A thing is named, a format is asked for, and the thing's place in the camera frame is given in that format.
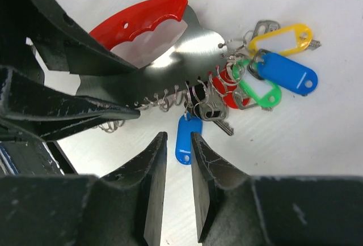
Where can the blue key tag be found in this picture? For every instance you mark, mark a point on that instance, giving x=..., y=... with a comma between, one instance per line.
x=284, y=72
x=187, y=124

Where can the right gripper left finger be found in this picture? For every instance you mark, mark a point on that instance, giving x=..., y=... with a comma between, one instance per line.
x=125, y=207

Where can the red key tag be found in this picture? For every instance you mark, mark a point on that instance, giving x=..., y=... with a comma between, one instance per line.
x=230, y=92

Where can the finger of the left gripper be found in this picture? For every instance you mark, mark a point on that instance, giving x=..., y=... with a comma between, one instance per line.
x=31, y=111
x=65, y=45

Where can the metal key holder red handle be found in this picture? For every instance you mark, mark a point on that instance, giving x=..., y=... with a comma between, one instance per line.
x=196, y=54

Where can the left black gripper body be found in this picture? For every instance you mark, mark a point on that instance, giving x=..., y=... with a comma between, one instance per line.
x=21, y=53

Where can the yellow key tag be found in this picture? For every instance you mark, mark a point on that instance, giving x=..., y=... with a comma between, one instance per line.
x=285, y=41

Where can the silver key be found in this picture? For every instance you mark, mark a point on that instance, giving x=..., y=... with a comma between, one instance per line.
x=214, y=110

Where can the green key tag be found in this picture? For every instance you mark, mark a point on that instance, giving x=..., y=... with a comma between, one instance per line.
x=265, y=93

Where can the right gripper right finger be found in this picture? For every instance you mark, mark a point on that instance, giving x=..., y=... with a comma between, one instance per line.
x=229, y=206

